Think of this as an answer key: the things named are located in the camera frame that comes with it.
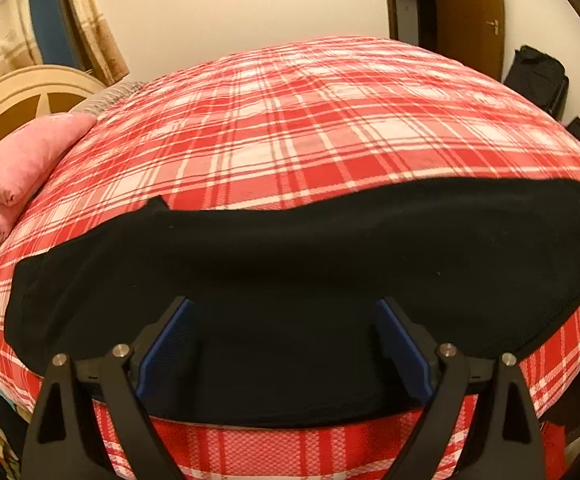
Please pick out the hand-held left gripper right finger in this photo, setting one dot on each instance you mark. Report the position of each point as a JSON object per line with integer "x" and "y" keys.
{"x": 402, "y": 342}

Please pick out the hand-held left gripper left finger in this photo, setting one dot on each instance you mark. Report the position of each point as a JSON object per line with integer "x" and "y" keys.
{"x": 166, "y": 340}

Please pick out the black pants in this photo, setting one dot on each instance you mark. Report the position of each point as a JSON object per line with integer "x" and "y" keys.
{"x": 320, "y": 260}

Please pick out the red plaid bed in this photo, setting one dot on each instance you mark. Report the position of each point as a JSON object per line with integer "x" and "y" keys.
{"x": 320, "y": 135}

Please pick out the pink folded blanket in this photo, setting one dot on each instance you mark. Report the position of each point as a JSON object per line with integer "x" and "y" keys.
{"x": 25, "y": 160}

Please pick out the grey fuzzy blanket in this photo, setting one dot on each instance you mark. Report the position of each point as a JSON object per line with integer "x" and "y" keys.
{"x": 105, "y": 97}

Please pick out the cream wooden headboard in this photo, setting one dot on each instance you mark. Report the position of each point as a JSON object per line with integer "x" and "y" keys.
{"x": 15, "y": 95}

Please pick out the black bag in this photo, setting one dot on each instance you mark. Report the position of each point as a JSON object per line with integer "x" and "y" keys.
{"x": 535, "y": 80}

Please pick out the beige patterned curtain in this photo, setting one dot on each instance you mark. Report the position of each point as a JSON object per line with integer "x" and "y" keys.
{"x": 97, "y": 20}

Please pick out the brown wooden door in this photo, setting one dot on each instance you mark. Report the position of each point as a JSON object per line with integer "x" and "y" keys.
{"x": 470, "y": 20}

